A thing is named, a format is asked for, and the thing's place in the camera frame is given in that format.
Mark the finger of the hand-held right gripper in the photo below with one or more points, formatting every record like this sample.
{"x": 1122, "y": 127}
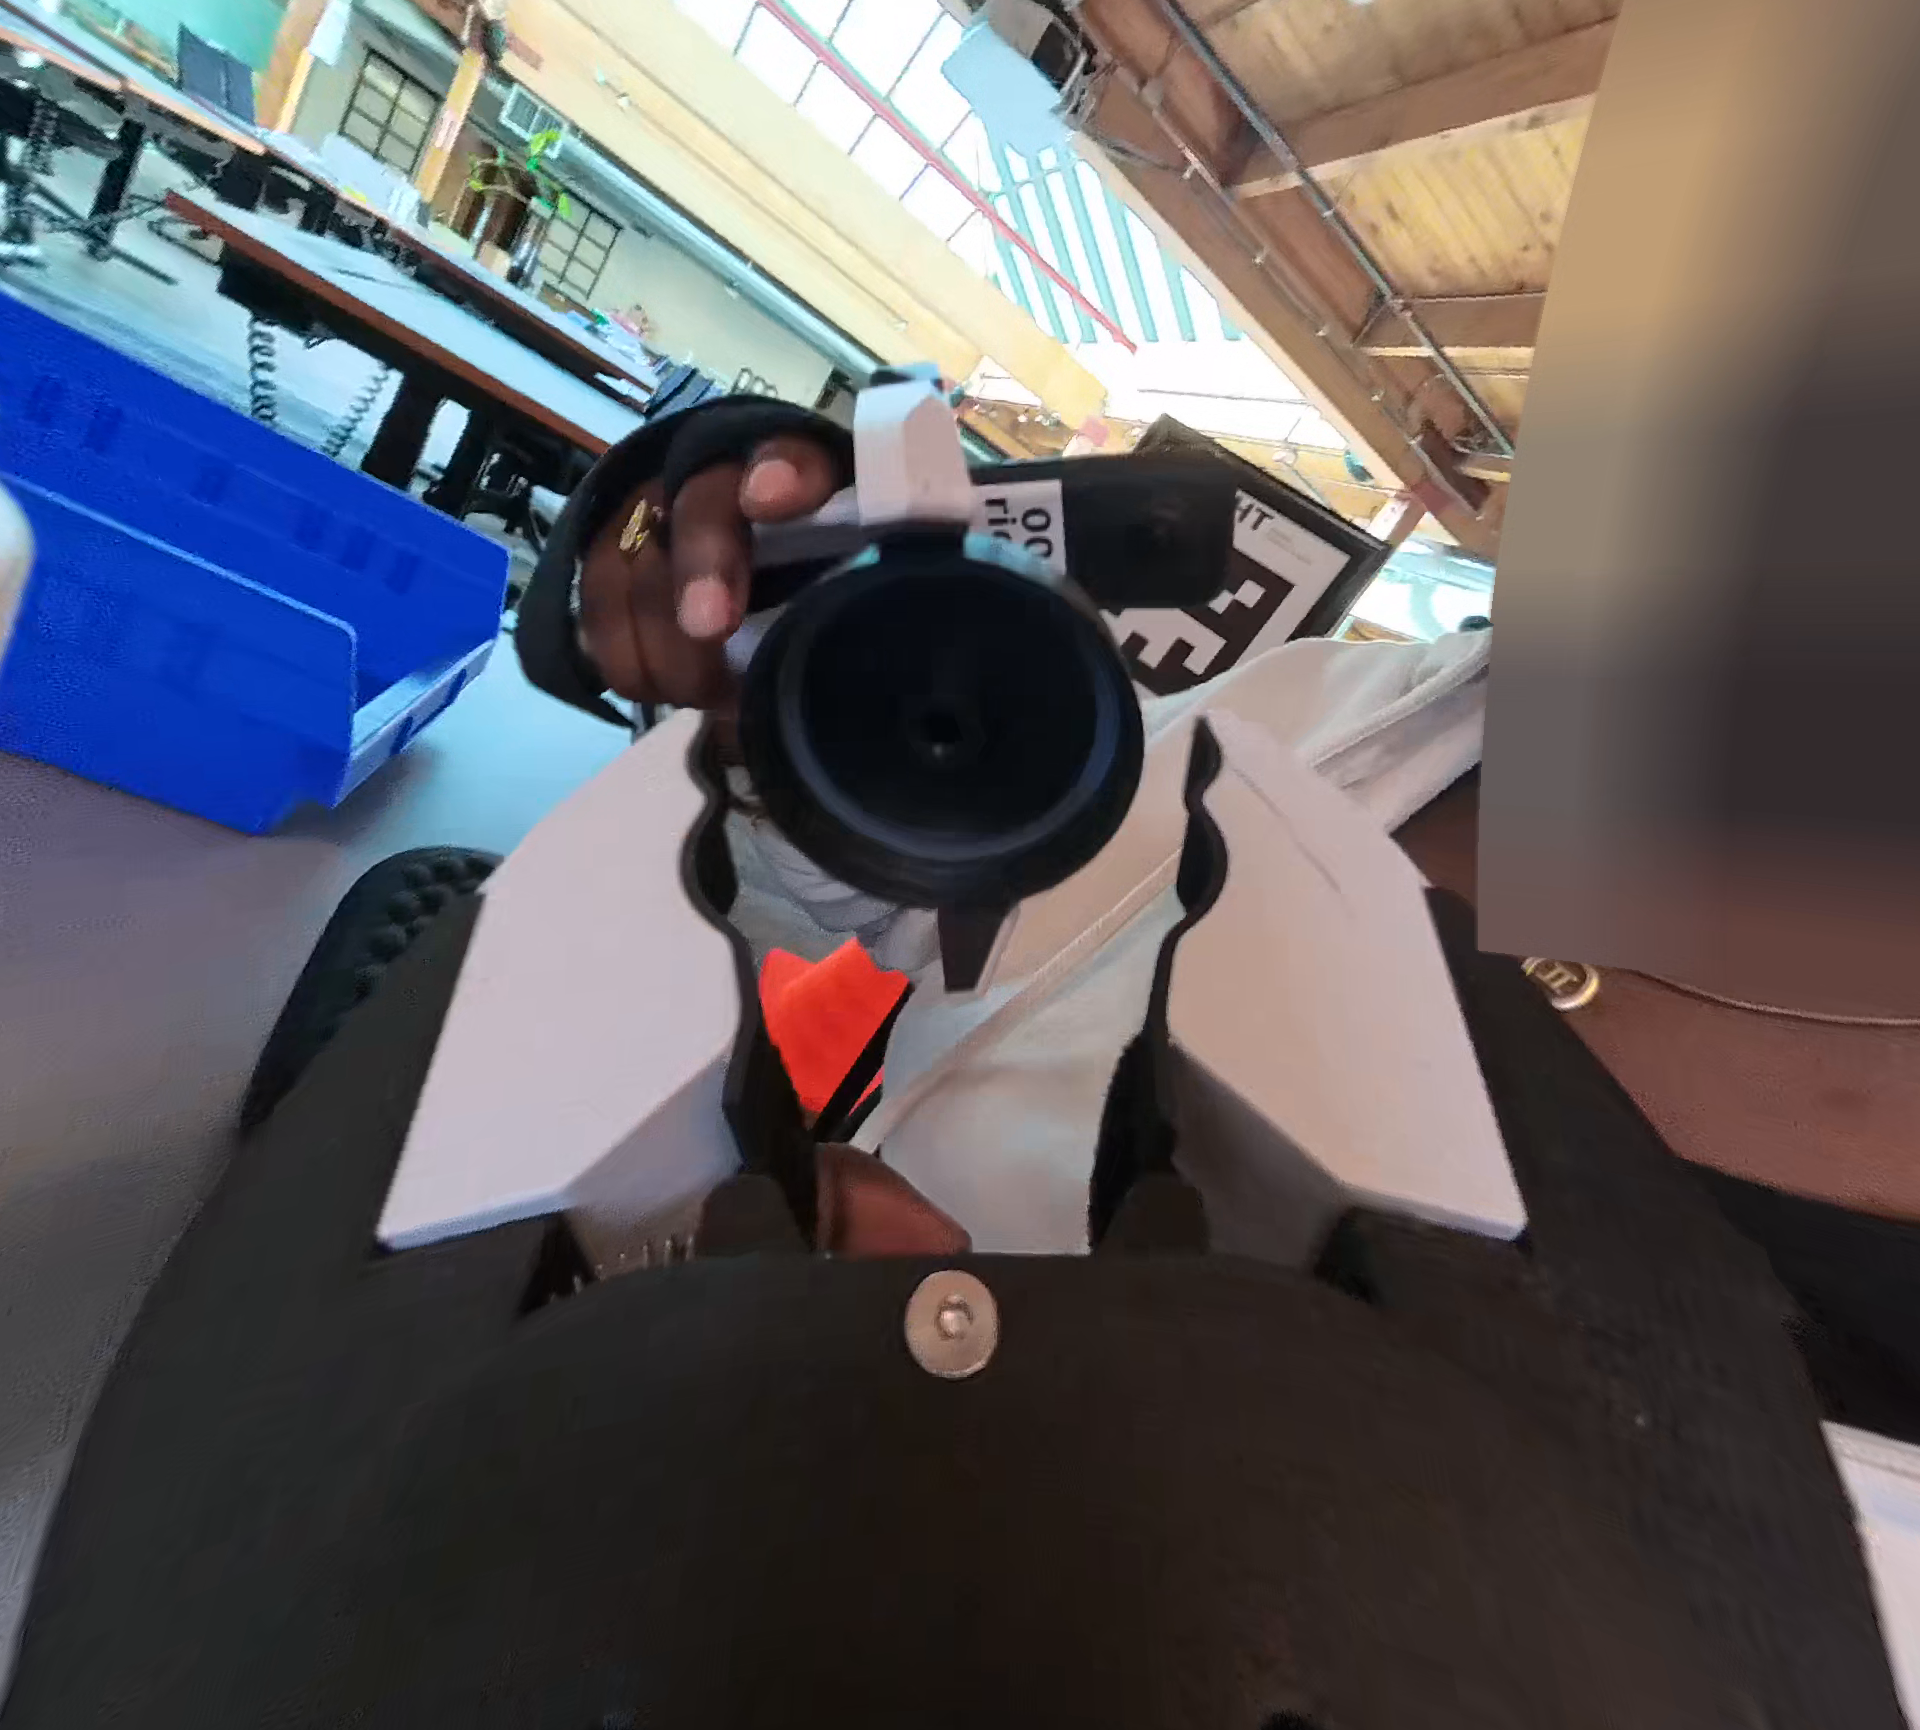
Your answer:
{"x": 974, "y": 943}
{"x": 908, "y": 471}

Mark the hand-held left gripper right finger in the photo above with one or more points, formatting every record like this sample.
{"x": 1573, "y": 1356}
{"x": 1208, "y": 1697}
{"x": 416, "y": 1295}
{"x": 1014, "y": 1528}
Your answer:
{"x": 1322, "y": 1009}

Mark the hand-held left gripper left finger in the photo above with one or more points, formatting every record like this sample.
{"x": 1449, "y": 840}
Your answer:
{"x": 586, "y": 1009}

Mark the black bottle lid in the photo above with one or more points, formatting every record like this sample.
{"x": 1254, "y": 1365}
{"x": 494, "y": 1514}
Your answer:
{"x": 940, "y": 725}

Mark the blue plastic bin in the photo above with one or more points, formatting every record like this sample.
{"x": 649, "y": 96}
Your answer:
{"x": 181, "y": 590}

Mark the person's right forearm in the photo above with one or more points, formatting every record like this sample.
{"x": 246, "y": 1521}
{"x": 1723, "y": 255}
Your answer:
{"x": 1322, "y": 725}

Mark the person's left hand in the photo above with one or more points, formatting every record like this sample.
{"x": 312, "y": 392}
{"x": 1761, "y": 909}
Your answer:
{"x": 886, "y": 1210}

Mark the person's white hoodie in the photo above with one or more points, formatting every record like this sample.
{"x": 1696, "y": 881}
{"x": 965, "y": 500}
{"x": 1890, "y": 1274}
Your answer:
{"x": 1020, "y": 1085}

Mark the orange traffic cone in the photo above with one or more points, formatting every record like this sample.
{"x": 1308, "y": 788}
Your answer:
{"x": 828, "y": 1026}

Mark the person's upper chest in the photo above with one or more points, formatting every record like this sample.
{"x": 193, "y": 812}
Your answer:
{"x": 1726, "y": 1085}

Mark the white ceiling unit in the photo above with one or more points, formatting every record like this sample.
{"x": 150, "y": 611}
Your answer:
{"x": 1013, "y": 57}

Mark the green potted plant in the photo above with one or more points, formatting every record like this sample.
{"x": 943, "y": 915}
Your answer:
{"x": 517, "y": 201}

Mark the wooden office table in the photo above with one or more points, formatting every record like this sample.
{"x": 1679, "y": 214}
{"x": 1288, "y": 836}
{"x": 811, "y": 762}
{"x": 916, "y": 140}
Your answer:
{"x": 451, "y": 328}

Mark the person's black top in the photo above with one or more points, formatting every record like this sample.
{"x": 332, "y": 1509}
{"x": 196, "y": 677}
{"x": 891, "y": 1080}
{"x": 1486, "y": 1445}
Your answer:
{"x": 1845, "y": 1295}

